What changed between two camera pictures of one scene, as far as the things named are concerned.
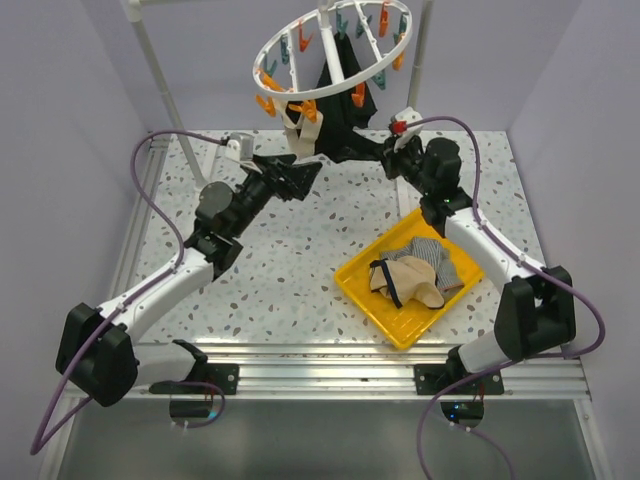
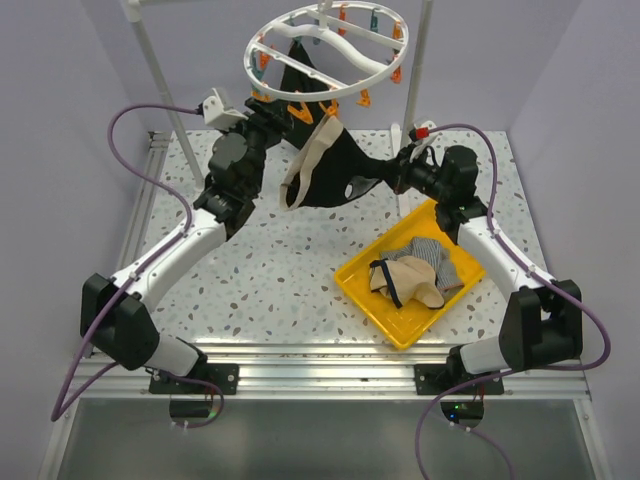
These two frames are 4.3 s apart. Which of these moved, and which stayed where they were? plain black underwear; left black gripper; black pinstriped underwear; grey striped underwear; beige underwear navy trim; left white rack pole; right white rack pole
Moved: black pinstriped underwear; plain black underwear; left black gripper
Stayed: grey striped underwear; right white rack pole; beige underwear navy trim; left white rack pole
